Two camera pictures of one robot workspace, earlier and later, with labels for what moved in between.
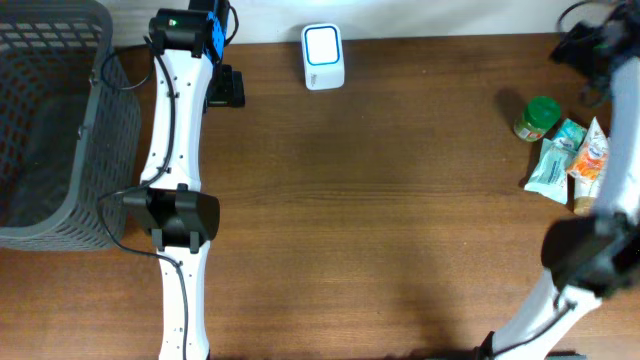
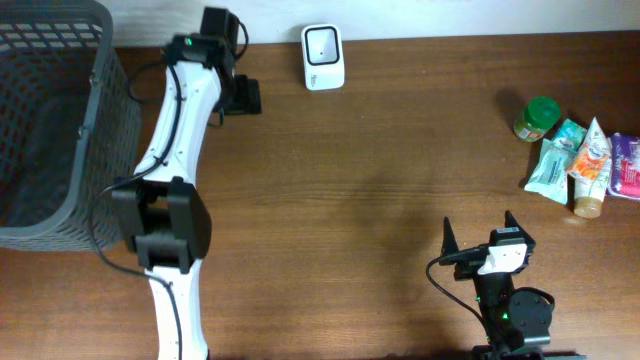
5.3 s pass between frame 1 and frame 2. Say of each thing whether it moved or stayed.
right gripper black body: moved
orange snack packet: stayed
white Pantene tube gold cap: stayed
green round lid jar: stayed
